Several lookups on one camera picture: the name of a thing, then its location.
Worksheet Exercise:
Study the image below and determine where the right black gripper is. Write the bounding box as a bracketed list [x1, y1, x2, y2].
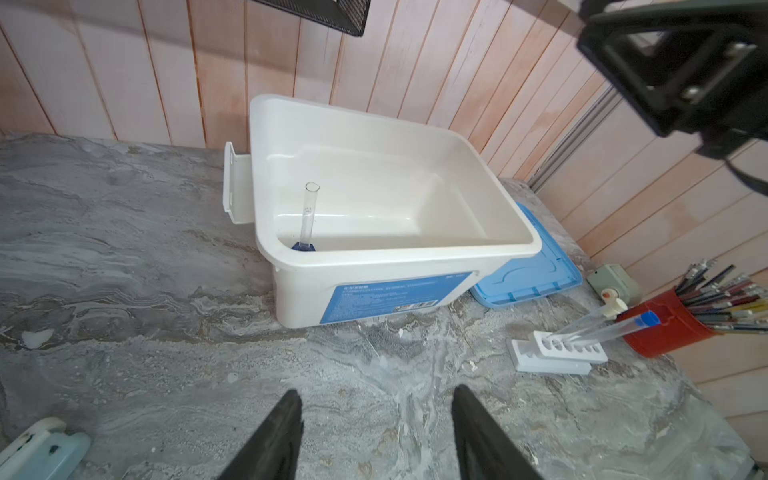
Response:
[577, 1, 767, 159]

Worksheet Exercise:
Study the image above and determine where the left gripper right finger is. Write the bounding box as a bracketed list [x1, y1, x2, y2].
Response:
[451, 384, 543, 480]

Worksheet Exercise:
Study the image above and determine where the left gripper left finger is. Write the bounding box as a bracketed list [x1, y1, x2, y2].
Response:
[217, 389, 304, 480]

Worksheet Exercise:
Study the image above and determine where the blue plastic bin lid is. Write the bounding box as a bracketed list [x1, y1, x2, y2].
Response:
[470, 204, 583, 309]

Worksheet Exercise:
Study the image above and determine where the blue capped test tube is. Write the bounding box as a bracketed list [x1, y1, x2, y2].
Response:
[569, 311, 661, 348]

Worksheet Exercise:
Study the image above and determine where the blue hexagonal bottle cap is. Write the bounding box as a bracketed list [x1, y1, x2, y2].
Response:
[292, 182, 320, 252]

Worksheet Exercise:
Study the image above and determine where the white test tube rack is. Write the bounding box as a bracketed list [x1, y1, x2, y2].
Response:
[507, 331, 608, 376]

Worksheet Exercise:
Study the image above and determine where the pale green small box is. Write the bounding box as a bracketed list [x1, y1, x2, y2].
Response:
[587, 264, 643, 307]

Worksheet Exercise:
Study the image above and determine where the red pencil cup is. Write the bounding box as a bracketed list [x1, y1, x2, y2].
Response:
[616, 289, 717, 358]

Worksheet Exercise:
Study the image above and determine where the colored pencils bundle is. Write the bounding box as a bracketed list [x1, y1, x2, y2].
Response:
[674, 260, 767, 335]

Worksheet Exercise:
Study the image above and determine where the white plastic storage bin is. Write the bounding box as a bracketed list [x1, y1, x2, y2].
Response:
[222, 94, 542, 329]

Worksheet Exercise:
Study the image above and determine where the black wire mesh basket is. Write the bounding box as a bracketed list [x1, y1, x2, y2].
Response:
[255, 0, 371, 37]

